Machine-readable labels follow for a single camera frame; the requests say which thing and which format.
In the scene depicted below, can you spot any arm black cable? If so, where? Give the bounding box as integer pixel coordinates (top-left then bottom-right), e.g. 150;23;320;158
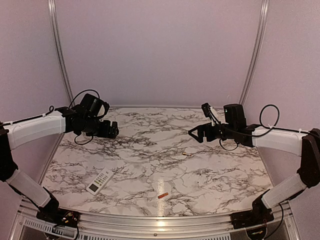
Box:
67;89;101;146
218;104;308;151

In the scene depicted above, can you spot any orange AA battery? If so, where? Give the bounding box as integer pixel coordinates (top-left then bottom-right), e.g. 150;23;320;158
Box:
157;192;169;199

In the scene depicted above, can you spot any white remote control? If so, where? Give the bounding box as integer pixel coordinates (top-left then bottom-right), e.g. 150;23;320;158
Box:
86;167;114;196

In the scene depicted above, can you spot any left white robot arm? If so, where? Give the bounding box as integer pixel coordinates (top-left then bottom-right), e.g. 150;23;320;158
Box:
0;93;119;223

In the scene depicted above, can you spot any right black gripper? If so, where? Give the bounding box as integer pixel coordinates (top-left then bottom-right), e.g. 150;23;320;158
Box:
188;122;237;143

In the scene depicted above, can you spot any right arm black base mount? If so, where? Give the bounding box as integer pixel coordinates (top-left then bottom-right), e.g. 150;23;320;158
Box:
230;209;275;229

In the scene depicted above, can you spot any gold black AA battery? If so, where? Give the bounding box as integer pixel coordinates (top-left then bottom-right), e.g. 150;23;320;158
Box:
182;152;193;157

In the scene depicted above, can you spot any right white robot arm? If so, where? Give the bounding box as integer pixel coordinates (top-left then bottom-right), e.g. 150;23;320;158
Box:
188;103;320;224

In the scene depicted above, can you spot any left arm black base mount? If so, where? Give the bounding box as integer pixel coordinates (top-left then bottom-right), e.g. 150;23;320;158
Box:
36;208;80;228

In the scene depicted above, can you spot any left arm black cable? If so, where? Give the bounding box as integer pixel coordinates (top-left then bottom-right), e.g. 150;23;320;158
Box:
67;89;101;146

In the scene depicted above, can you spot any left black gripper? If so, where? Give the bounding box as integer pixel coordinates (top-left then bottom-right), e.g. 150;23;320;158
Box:
82;116;119;138

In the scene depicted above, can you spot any right aluminium corner post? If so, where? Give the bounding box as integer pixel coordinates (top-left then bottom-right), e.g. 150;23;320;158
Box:
238;0;270;106

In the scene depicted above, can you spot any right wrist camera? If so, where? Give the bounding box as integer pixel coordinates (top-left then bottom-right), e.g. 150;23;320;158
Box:
201;102;219;127

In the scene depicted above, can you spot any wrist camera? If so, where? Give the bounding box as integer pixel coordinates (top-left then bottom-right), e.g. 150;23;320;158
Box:
96;102;110;120
201;102;219;127

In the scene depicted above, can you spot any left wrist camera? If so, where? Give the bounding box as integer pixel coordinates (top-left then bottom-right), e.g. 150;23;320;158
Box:
96;102;110;120

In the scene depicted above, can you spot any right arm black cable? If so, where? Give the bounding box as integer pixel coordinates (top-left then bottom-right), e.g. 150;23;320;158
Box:
218;104;308;151

